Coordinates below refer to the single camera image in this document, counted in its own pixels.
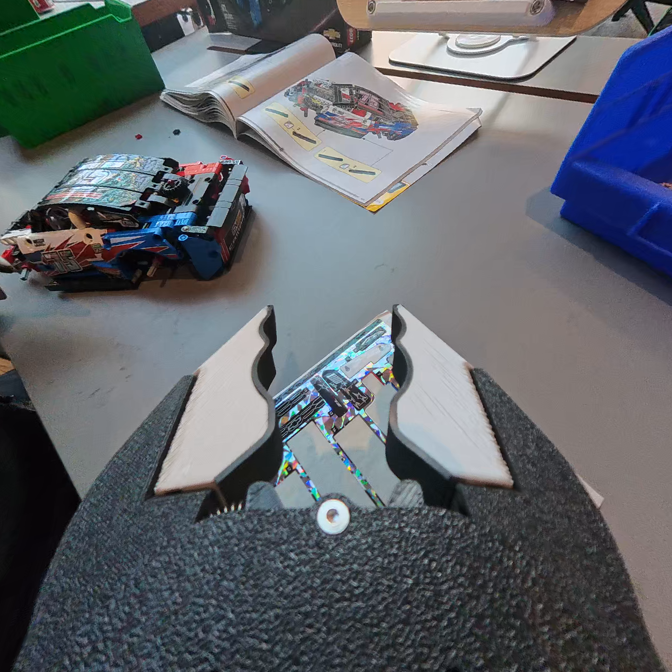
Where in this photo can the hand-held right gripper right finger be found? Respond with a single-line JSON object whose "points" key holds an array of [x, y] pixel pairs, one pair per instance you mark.
{"points": [[451, 414]]}

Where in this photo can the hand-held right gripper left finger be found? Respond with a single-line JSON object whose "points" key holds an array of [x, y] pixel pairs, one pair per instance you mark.
{"points": [[220, 420]]}

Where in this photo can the holographic sticker sheet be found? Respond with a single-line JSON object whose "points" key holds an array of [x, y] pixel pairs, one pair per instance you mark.
{"points": [[336, 399]]}

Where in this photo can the toy brick race car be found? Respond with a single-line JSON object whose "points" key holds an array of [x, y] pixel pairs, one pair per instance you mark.
{"points": [[131, 220]]}

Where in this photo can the grey desk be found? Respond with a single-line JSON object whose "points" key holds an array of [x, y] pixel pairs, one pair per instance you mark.
{"points": [[472, 262]]}

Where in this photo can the person's dark clothing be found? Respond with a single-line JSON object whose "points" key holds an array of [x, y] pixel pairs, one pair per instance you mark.
{"points": [[31, 498]]}

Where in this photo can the blue plastic bin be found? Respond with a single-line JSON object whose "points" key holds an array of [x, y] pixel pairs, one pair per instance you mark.
{"points": [[619, 157]]}

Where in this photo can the open instruction booklet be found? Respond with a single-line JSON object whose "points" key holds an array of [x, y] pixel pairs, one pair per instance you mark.
{"points": [[341, 120]]}

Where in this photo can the clipboard with printed sheet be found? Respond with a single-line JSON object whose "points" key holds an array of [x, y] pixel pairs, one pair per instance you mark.
{"points": [[472, 52]]}

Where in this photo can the green plastic bin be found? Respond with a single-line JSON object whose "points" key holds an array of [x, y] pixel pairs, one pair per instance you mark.
{"points": [[68, 78]]}

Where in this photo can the black toy car box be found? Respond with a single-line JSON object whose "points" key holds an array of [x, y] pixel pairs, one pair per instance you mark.
{"points": [[294, 21]]}

